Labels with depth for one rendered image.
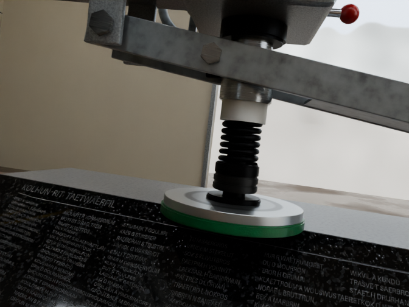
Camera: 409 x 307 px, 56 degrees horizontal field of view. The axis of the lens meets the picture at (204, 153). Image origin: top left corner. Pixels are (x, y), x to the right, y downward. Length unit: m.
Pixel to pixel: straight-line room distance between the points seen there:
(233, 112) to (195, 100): 5.14
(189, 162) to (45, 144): 2.40
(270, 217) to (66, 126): 6.08
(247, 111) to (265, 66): 0.07
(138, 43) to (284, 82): 0.21
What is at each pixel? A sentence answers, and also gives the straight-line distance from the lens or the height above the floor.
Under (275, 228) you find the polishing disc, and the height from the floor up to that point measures 0.82.
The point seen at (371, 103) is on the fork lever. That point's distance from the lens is 0.56.
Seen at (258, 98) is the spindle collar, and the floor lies 0.99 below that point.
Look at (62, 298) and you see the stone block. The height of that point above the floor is 0.67.
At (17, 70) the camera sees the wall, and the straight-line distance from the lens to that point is 7.10.
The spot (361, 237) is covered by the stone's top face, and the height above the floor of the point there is 0.80.
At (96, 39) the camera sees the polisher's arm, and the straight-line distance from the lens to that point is 0.57.
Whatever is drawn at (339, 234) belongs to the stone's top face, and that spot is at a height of 0.80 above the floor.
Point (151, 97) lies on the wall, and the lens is 5.91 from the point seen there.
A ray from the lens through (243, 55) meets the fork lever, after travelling 0.55.
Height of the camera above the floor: 0.93
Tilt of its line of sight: 3 degrees down
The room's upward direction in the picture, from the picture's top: 7 degrees clockwise
